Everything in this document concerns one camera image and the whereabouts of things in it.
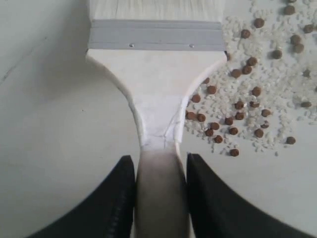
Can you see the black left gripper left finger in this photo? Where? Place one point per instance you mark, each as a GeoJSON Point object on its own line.
{"type": "Point", "coordinates": [106, 213]}

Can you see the white paint brush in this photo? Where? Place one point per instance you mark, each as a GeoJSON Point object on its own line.
{"type": "Point", "coordinates": [157, 53]}

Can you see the pile of beans and rice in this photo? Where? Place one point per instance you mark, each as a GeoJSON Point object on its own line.
{"type": "Point", "coordinates": [268, 87]}

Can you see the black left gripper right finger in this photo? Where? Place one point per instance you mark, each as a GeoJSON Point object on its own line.
{"type": "Point", "coordinates": [217, 211]}

